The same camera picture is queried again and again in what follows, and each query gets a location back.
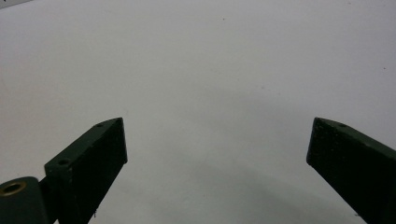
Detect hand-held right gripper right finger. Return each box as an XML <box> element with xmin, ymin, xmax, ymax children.
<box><xmin>305</xmin><ymin>117</ymin><xmax>396</xmax><ymax>224</ymax></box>

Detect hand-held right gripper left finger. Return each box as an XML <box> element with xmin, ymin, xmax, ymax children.
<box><xmin>39</xmin><ymin>117</ymin><xmax>129</xmax><ymax>224</ymax></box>

